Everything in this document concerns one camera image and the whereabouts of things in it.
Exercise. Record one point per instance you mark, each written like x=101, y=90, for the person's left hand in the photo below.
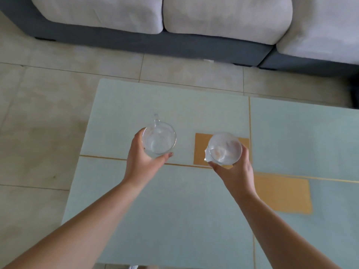
x=140, y=162

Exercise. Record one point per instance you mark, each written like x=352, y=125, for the person's right hand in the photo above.
x=237, y=176

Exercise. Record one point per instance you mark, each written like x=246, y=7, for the person's left thumb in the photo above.
x=164, y=159

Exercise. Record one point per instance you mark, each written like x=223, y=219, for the person's right thumb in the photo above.
x=217, y=166

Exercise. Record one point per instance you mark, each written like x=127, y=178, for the clear glass pitcher with spout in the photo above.
x=224, y=148

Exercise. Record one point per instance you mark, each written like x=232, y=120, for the person's right forearm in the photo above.
x=283, y=235

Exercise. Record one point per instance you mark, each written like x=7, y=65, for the person's left forearm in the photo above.
x=70, y=229

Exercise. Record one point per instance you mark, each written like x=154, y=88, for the grey sofa with dark base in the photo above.
x=157, y=43

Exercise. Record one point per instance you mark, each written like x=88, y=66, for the light grey seat cushion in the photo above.
x=227, y=16
x=322, y=27
x=98, y=12

